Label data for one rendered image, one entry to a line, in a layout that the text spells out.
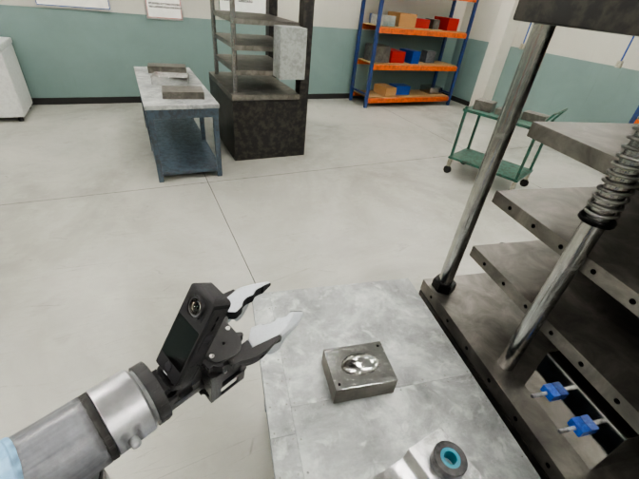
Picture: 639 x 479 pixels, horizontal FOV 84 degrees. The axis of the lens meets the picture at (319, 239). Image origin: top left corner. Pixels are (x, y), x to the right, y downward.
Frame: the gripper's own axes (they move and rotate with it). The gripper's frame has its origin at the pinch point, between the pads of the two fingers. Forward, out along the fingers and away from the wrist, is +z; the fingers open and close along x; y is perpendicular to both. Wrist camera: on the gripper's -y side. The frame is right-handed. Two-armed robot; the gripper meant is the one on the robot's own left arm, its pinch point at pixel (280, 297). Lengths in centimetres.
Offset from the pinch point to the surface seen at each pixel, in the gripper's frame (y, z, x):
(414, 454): 51, 26, 29
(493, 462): 59, 47, 47
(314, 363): 67, 34, -9
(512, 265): 38, 106, 21
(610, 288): 14, 80, 43
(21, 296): 174, -20, -201
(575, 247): 9, 82, 31
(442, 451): 47, 30, 34
